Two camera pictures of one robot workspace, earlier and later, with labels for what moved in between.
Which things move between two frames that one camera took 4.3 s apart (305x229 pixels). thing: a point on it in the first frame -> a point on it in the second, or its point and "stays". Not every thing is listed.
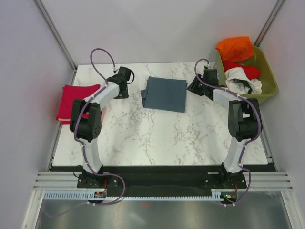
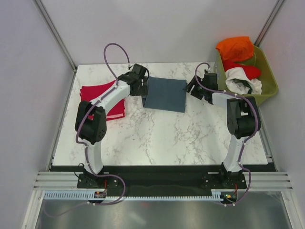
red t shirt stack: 69,93 -> 89,92
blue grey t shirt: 164,94 stays
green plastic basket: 269,86 stays
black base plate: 161,180 stays
